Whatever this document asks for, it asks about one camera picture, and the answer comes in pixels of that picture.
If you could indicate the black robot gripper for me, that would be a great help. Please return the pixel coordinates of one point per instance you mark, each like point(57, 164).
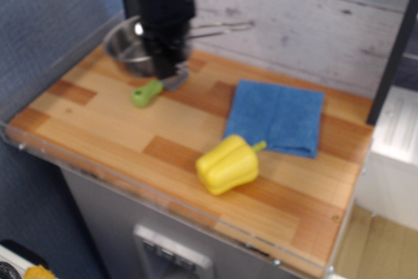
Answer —
point(167, 23)

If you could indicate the stainless steel pan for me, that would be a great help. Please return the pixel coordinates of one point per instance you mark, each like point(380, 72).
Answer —
point(127, 43)

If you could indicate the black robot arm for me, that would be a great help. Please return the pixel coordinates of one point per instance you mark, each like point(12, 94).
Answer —
point(165, 24)

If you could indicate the blue folded towel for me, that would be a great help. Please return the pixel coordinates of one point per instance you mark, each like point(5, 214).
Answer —
point(286, 118)

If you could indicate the yellow toy bell pepper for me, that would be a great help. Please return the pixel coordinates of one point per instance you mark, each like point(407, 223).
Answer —
point(233, 162)

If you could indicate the clear acrylic table guard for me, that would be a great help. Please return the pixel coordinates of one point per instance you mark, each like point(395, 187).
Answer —
point(74, 111)

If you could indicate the grey cabinet with dispenser panel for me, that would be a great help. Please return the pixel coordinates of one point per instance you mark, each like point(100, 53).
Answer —
point(136, 239)

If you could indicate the white toy sink counter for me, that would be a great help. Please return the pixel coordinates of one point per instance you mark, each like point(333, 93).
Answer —
point(388, 183)

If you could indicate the green handled grey spatula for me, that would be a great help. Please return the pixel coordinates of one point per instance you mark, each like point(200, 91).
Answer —
point(143, 96)

